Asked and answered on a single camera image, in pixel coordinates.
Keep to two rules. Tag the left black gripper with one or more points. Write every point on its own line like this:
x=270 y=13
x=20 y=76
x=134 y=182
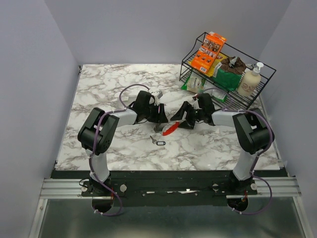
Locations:
x=161 y=117

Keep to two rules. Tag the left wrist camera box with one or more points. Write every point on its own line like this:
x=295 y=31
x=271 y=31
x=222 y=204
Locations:
x=157 y=94

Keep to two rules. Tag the white green pouch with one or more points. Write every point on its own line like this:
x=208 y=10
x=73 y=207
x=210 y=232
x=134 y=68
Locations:
x=196 y=84

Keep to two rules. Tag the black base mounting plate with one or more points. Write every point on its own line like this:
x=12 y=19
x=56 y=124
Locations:
x=164 y=188

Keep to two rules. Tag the cream pump soap bottle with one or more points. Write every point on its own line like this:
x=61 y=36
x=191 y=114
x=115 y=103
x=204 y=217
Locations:
x=250 y=80

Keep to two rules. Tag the orange snack box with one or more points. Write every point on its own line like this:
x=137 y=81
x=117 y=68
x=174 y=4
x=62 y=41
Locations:
x=208 y=52

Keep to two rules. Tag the black wire shelf rack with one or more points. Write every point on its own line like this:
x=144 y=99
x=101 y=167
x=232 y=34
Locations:
x=233 y=100

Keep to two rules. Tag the black key tag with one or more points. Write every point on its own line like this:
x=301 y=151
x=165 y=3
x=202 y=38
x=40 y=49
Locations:
x=160 y=143

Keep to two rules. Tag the aluminium extrusion rail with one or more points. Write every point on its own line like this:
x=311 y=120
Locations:
x=61 y=189

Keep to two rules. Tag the small silver key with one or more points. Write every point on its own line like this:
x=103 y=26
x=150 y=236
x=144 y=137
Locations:
x=153 y=140

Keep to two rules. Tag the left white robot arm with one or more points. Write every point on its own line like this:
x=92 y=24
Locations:
x=97 y=132

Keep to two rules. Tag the yellow snack packet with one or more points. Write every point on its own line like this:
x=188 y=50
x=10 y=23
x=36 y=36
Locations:
x=218 y=59

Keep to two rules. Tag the green and brown bag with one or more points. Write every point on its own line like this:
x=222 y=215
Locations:
x=228 y=73

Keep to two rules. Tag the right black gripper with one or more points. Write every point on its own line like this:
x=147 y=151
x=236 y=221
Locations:
x=185 y=106

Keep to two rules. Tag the metal keyring coil red holder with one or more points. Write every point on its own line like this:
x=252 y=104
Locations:
x=166 y=129

